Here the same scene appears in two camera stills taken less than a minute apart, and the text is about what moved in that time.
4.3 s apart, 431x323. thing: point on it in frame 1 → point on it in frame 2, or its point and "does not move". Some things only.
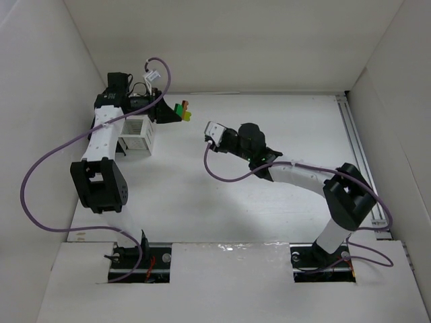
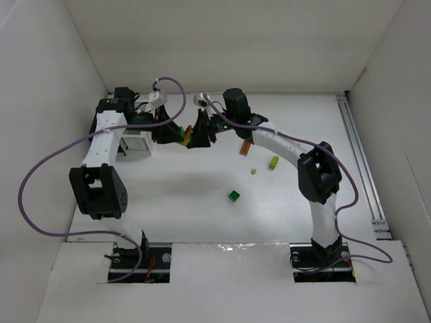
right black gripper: [229, 138] → [205, 125]
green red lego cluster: [182, 110] → [186, 134]
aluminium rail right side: [378, 220] does not move
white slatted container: [136, 136] does not move
